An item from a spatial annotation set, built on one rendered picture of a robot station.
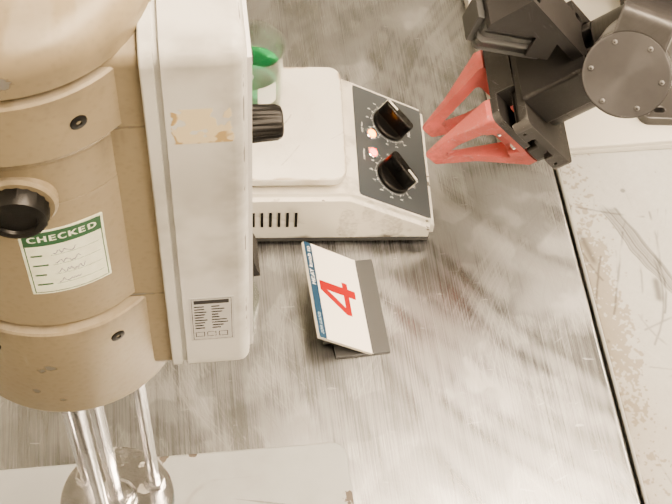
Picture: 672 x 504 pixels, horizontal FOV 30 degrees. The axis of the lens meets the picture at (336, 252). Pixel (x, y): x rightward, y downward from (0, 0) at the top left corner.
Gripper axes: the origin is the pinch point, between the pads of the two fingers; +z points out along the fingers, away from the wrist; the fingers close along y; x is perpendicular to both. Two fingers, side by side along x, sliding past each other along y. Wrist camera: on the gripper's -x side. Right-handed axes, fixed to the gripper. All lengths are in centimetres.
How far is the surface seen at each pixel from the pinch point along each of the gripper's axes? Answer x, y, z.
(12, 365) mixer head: -39, 35, -1
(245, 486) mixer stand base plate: -0.5, 22.8, 19.5
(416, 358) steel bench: 9.3, 11.8, 9.5
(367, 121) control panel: 2.8, -8.0, 8.0
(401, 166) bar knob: 3.9, -2.7, 5.8
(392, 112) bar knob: 3.8, -8.5, 6.0
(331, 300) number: 2.7, 7.9, 12.9
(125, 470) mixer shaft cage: -17.7, 28.3, 14.5
